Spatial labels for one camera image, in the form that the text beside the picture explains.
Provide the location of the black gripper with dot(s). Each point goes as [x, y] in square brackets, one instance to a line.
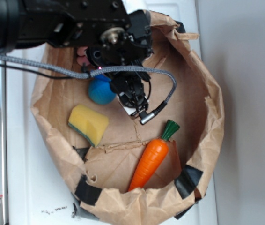
[113, 36]

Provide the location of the blue felt ball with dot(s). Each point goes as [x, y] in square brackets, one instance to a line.
[99, 90]

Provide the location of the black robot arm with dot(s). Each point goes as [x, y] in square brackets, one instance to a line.
[10, 26]

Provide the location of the yellow sponge with green backing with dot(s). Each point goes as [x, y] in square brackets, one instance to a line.
[88, 123]

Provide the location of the orange plastic toy carrot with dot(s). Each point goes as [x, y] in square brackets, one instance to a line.
[152, 157]

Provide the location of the brown paper bag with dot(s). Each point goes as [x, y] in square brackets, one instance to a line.
[98, 178]

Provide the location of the wrist camera with usb plug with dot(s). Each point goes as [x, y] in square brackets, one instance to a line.
[131, 93]

